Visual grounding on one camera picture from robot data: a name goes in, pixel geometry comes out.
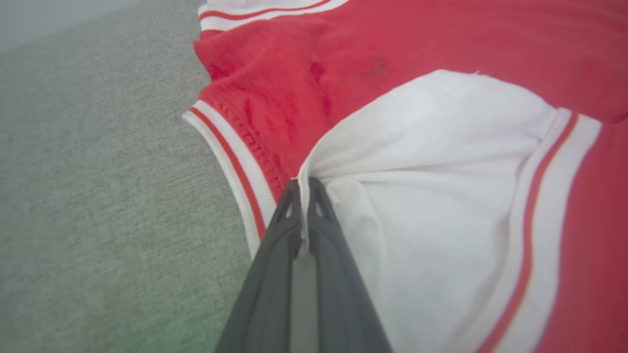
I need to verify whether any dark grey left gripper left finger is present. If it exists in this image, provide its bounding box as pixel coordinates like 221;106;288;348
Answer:
215;179;301;353

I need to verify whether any grey fabric sofa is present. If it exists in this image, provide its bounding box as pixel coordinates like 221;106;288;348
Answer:
0;0;261;353

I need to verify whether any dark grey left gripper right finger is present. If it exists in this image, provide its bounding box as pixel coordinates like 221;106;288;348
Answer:
308;177;393;353

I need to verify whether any red and white basketball jersey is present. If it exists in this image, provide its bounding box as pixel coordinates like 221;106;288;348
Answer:
183;0;628;353

